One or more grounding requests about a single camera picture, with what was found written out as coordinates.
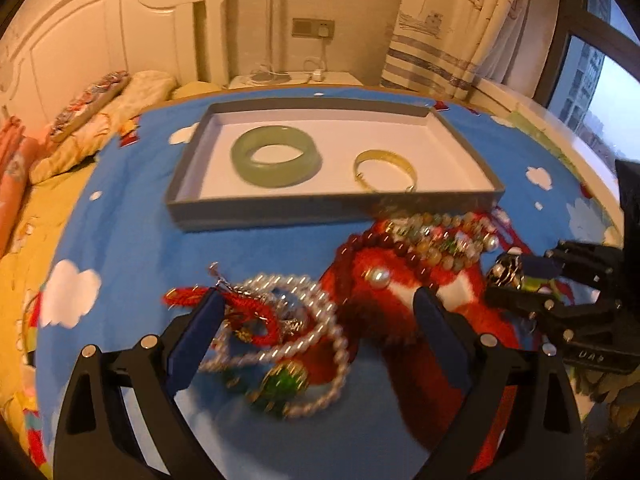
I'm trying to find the wall power socket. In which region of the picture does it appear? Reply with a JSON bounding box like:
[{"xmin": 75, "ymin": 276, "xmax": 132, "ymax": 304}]
[{"xmin": 291, "ymin": 18, "xmax": 335, "ymax": 39}]

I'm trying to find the embroidered round cushion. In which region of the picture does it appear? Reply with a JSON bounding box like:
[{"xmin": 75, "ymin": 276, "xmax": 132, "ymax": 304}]
[{"xmin": 49, "ymin": 70, "xmax": 130, "ymax": 143}]

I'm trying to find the white charger with cable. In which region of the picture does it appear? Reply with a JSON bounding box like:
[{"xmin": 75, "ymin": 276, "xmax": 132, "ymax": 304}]
[{"xmin": 302, "ymin": 39, "xmax": 331, "ymax": 72}]

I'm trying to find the yellow floral quilt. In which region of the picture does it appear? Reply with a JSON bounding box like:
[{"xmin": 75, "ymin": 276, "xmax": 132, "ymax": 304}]
[{"xmin": 0, "ymin": 80, "xmax": 224, "ymax": 478}]

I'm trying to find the red cord charm bracelet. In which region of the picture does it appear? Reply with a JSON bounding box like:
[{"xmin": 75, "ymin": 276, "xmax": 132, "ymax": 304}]
[{"xmin": 162, "ymin": 284, "xmax": 281, "ymax": 348}]

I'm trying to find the orange folded blanket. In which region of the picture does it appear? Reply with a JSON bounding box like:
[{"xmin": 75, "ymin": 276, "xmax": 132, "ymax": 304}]
[{"xmin": 0, "ymin": 116, "xmax": 40, "ymax": 255}]

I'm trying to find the white pearl necklace green pendant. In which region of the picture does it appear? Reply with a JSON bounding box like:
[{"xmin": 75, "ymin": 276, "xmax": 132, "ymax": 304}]
[{"xmin": 198, "ymin": 274, "xmax": 349, "ymax": 419}]

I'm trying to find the gold bangle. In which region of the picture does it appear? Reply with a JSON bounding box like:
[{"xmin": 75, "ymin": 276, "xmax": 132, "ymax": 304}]
[{"xmin": 352, "ymin": 150, "xmax": 418, "ymax": 193}]

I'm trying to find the white bedside table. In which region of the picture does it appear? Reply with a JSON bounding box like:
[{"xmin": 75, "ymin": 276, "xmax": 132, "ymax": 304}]
[{"xmin": 228, "ymin": 70, "xmax": 362, "ymax": 90}]

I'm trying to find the black silver ring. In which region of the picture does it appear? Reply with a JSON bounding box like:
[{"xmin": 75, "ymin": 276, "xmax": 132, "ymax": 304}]
[{"xmin": 487, "ymin": 251, "xmax": 526, "ymax": 291}]

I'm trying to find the slim desk lamp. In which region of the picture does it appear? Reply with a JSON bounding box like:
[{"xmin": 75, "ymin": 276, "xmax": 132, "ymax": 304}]
[{"xmin": 250, "ymin": 0, "xmax": 291, "ymax": 86}]

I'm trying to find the green jade bangle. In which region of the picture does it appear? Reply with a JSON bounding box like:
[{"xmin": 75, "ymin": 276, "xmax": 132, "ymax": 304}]
[{"xmin": 230, "ymin": 125, "xmax": 322, "ymax": 188}]

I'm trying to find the cream shell pattern pillow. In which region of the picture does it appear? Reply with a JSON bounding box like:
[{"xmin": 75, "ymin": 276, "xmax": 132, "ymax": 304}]
[{"xmin": 29, "ymin": 70, "xmax": 177, "ymax": 184}]

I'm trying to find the white wooden headboard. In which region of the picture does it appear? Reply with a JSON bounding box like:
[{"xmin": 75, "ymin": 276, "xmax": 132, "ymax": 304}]
[{"xmin": 1, "ymin": 0, "xmax": 229, "ymax": 132}]

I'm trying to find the large pearl earring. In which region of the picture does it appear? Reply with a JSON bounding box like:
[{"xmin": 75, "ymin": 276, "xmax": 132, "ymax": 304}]
[{"xmin": 362, "ymin": 266, "xmax": 392, "ymax": 289}]

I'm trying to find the multicolour bead bracelet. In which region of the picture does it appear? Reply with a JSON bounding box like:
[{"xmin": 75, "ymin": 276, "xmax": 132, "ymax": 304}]
[{"xmin": 387, "ymin": 211, "xmax": 501, "ymax": 273}]

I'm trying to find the patterned cream curtain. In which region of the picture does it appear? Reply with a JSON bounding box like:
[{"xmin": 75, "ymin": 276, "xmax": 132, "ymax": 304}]
[{"xmin": 381, "ymin": 0, "xmax": 529, "ymax": 101}]

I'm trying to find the grey shallow cardboard tray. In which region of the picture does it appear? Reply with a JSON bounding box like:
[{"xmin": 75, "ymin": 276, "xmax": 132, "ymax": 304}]
[{"xmin": 165, "ymin": 96, "xmax": 506, "ymax": 231}]

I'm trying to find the dark red bead bracelet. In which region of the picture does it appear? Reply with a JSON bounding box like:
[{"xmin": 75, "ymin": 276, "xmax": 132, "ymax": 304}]
[{"xmin": 334, "ymin": 231, "xmax": 426, "ymax": 286}]

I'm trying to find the dark window frame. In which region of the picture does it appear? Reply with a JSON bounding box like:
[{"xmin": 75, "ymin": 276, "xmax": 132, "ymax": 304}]
[{"xmin": 534, "ymin": 0, "xmax": 639, "ymax": 107}]

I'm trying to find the blue cartoon bed sheet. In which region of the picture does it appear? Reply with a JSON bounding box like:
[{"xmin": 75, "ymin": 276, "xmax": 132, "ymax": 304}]
[{"xmin": 35, "ymin": 98, "xmax": 622, "ymax": 479}]

